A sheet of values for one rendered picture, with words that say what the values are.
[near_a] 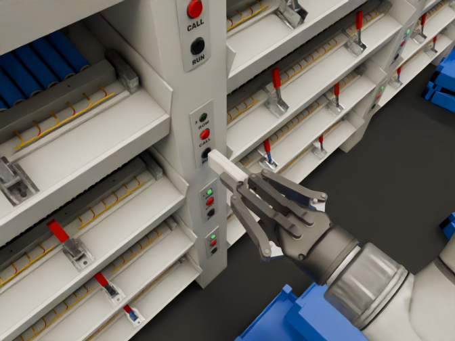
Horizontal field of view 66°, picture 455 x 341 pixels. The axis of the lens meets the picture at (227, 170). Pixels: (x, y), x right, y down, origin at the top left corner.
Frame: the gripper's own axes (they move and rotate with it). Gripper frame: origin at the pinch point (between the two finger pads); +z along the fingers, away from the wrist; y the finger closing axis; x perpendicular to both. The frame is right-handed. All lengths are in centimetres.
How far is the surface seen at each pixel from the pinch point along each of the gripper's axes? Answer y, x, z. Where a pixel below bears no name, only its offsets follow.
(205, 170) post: -0.3, -4.7, 4.9
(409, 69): 105, -44, 8
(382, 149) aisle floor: 76, -58, -3
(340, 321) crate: 14, -52, -27
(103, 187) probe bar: -14.3, -2.8, 12.3
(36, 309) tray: -31.0, -7.3, 5.3
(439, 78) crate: 112, -47, -1
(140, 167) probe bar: -8.0, -3.0, 11.6
